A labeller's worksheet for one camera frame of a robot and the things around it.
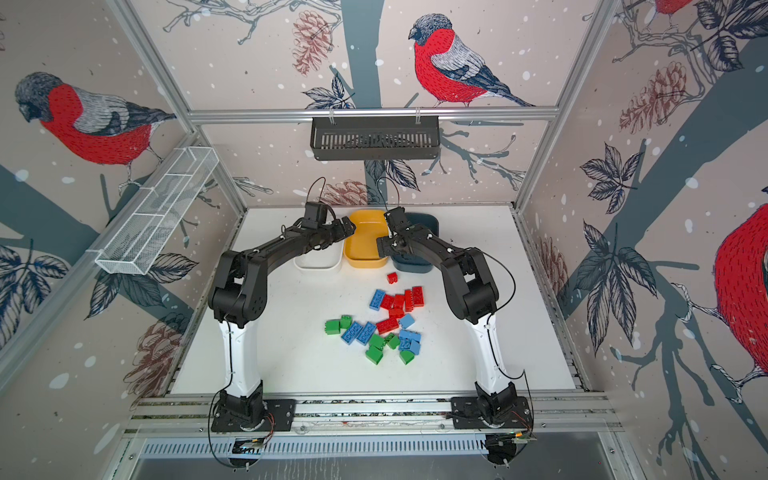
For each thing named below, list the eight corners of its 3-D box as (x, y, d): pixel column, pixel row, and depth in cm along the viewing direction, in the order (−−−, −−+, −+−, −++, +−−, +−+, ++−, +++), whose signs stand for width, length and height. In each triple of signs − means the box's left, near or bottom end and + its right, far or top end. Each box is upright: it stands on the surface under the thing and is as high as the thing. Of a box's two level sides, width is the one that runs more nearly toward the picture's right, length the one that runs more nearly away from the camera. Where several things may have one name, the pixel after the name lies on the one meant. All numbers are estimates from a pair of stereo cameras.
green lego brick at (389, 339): (369, 348, 86) (369, 345, 84) (370, 336, 89) (369, 333, 87) (399, 348, 86) (399, 345, 84) (399, 336, 89) (399, 333, 87)
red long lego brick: (380, 311, 94) (380, 308, 92) (381, 294, 98) (381, 290, 96) (413, 311, 94) (413, 308, 92) (412, 294, 98) (413, 290, 96)
